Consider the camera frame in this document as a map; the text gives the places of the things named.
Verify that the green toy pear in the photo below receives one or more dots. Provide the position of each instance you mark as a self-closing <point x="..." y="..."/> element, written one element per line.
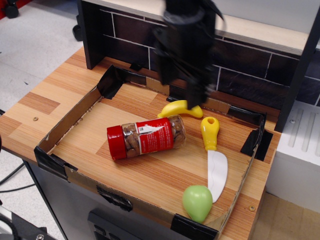
<point x="197" y="200"/>

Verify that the yellow-handled white toy knife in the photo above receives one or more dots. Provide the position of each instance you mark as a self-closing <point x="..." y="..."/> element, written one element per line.
<point x="217" y="163"/>

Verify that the black office chair wheel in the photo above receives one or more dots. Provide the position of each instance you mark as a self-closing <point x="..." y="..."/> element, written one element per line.
<point x="77" y="31"/>

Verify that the cardboard fence with black tape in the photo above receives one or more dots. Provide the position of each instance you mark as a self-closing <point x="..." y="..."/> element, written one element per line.
<point x="143" y="195"/>

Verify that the white ribbed appliance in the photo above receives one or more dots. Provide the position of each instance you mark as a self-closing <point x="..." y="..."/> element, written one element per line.
<point x="295" y="172"/>

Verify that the yellow toy banana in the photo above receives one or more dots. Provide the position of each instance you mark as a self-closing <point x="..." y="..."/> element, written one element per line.
<point x="180" y="107"/>

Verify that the black bracket with bolt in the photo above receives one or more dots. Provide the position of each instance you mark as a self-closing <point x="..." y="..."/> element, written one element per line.
<point x="16" y="228"/>

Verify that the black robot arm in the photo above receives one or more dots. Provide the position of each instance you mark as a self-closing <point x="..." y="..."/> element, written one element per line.
<point x="191" y="11"/>

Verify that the black shelf post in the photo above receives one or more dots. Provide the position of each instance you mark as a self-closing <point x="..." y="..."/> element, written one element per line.
<point x="299" y="73"/>

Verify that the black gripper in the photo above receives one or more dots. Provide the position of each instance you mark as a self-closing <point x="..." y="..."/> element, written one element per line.
<point x="185" y="49"/>

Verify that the dark brick backsplash panel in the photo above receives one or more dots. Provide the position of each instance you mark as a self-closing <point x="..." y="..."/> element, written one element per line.
<point x="255" y="62"/>

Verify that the black control panel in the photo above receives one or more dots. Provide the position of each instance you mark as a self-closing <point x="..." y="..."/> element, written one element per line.
<point x="104" y="229"/>

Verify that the red-lidded spice bottle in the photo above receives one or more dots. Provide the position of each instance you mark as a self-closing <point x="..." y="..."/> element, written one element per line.
<point x="133" y="139"/>

